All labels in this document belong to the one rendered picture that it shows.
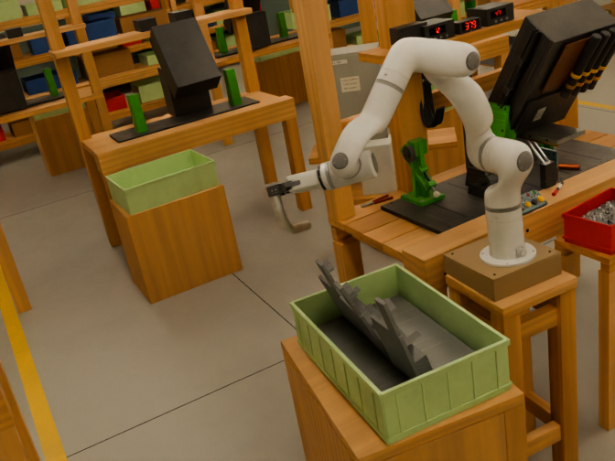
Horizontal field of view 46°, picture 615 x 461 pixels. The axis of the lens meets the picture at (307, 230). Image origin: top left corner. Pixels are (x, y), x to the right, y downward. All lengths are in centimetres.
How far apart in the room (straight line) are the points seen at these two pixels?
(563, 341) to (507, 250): 40
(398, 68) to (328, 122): 94
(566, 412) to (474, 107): 122
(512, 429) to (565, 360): 60
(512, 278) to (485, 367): 49
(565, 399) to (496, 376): 76
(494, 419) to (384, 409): 36
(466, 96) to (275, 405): 190
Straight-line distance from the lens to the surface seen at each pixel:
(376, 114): 208
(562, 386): 281
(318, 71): 295
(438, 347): 227
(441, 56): 216
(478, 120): 232
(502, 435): 221
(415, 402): 200
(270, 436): 340
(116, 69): 953
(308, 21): 291
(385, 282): 253
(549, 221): 307
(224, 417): 358
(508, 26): 339
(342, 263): 325
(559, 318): 265
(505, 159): 235
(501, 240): 250
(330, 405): 219
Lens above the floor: 212
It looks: 23 degrees down
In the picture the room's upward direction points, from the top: 10 degrees counter-clockwise
